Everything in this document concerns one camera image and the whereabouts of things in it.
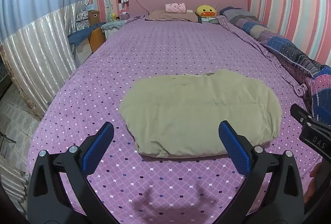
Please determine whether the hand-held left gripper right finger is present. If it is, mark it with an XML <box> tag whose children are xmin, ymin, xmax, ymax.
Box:
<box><xmin>218</xmin><ymin>121</ymin><xmax>304</xmax><ymax>224</ymax></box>

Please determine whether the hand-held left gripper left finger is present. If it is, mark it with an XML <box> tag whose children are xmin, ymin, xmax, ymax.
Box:
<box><xmin>27</xmin><ymin>121</ymin><xmax>115</xmax><ymax>224</ymax></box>

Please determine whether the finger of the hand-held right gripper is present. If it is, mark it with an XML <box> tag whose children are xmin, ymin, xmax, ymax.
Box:
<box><xmin>290</xmin><ymin>104</ymin><xmax>315</xmax><ymax>127</ymax></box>

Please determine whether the beige puffer jacket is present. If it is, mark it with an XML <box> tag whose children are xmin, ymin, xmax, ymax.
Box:
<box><xmin>119</xmin><ymin>69</ymin><xmax>283</xmax><ymax>158</ymax></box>

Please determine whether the person's right hand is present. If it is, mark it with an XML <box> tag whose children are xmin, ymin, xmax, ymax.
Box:
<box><xmin>303</xmin><ymin>161</ymin><xmax>324</xmax><ymax>204</ymax></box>

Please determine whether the patchwork quilt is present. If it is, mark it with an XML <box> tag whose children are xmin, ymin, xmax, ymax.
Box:
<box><xmin>220</xmin><ymin>7</ymin><xmax>331</xmax><ymax>121</ymax></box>

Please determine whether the silver pleated curtain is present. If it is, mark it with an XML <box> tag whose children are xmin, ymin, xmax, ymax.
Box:
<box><xmin>0</xmin><ymin>0</ymin><xmax>92</xmax><ymax>121</ymax></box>

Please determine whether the orange wooden panel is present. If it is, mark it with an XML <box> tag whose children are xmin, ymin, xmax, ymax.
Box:
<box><xmin>89</xmin><ymin>27</ymin><xmax>106</xmax><ymax>53</ymax></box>

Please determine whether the blue cloth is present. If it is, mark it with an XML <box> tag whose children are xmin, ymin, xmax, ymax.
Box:
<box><xmin>68</xmin><ymin>23</ymin><xmax>106</xmax><ymax>45</ymax></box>

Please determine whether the bed with purple dotted sheet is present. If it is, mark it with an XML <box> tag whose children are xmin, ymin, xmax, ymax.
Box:
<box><xmin>26</xmin><ymin>16</ymin><xmax>324</xmax><ymax>224</ymax></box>

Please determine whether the nightstand with patterned cover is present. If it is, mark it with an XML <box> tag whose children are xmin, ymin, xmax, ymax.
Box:
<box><xmin>101</xmin><ymin>20</ymin><xmax>127</xmax><ymax>32</ymax></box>

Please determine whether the floral patterned bag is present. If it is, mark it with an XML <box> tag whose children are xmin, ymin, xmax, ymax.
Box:
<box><xmin>77</xmin><ymin>11</ymin><xmax>90</xmax><ymax>32</ymax></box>

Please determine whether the brown storage box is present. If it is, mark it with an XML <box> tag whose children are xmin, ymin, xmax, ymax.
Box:
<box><xmin>88</xmin><ymin>10</ymin><xmax>100</xmax><ymax>26</ymax></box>

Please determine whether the grey folded cloth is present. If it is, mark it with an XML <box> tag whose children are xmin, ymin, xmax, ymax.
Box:
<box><xmin>198</xmin><ymin>17</ymin><xmax>220</xmax><ymax>25</ymax></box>

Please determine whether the yellow duck plush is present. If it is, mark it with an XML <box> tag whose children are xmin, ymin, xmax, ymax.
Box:
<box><xmin>196</xmin><ymin>5</ymin><xmax>217</xmax><ymax>18</ymax></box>

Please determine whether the brown pillow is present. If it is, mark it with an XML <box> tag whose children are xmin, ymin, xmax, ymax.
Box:
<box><xmin>145</xmin><ymin>10</ymin><xmax>198</xmax><ymax>22</ymax></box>

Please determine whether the pink rolled pillow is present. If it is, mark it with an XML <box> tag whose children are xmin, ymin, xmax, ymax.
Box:
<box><xmin>165</xmin><ymin>3</ymin><xmax>187</xmax><ymax>14</ymax></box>

